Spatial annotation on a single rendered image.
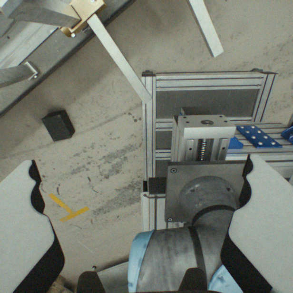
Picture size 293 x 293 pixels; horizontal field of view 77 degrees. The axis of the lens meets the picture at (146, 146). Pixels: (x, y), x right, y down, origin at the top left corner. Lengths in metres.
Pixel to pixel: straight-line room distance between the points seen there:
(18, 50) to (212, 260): 0.91
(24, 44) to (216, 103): 1.09
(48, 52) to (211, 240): 0.74
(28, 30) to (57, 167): 1.30
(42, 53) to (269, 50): 1.41
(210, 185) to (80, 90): 1.25
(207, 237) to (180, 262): 0.07
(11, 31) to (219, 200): 0.89
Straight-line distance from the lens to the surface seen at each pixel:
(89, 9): 0.61
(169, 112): 1.31
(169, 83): 1.23
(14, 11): 0.36
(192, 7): 0.62
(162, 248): 0.41
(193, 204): 0.50
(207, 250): 0.42
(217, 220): 0.45
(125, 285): 3.25
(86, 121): 1.61
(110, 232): 2.50
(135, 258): 0.42
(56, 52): 0.78
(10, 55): 0.95
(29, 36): 0.90
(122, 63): 0.61
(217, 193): 0.50
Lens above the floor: 1.43
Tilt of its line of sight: 60 degrees down
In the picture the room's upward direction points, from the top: 177 degrees clockwise
